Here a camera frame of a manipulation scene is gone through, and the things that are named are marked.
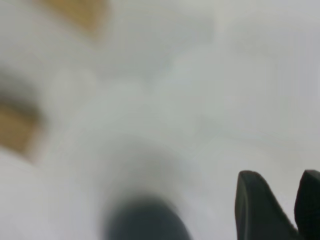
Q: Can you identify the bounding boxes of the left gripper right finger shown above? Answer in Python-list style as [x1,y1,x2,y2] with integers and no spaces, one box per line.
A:
[293,169,320,240]

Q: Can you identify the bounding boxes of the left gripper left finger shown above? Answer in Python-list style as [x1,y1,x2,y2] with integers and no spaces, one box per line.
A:
[234,169,305,240]

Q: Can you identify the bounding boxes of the dark grey ceramic cup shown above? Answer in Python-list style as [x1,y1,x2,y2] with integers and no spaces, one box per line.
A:
[102,189,195,240]

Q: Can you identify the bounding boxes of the arched wooden block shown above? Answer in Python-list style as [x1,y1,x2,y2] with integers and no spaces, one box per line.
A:
[0,99,45,157]

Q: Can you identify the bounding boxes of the flat rectangular wooden block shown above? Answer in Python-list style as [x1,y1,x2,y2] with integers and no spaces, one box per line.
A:
[34,0,112,45]

